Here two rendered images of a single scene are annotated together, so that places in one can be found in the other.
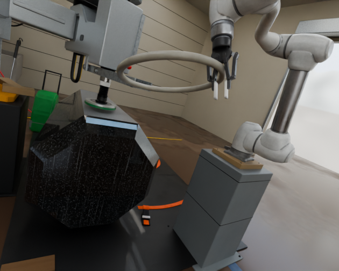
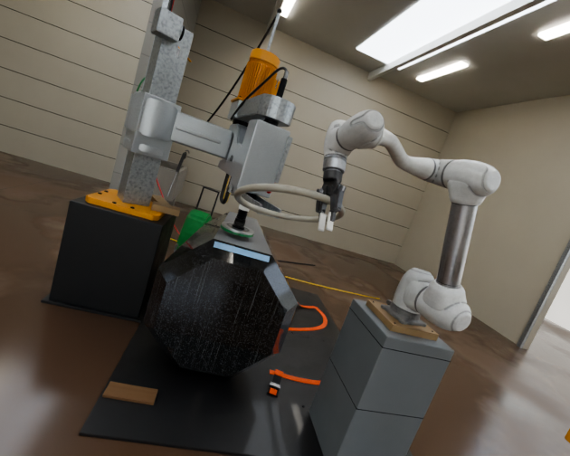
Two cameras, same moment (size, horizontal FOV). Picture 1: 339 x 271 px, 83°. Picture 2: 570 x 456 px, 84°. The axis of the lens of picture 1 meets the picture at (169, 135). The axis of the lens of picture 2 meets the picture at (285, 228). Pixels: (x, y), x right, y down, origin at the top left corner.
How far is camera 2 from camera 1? 61 cm
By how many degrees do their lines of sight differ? 22
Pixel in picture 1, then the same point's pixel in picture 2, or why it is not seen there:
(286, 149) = (452, 310)
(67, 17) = (223, 137)
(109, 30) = (251, 154)
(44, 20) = (201, 141)
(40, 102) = (190, 224)
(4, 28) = (164, 150)
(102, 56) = (241, 179)
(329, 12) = not seen: outside the picture
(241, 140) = (402, 292)
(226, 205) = (366, 379)
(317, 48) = (472, 178)
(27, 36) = not seen: hidden behind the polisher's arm
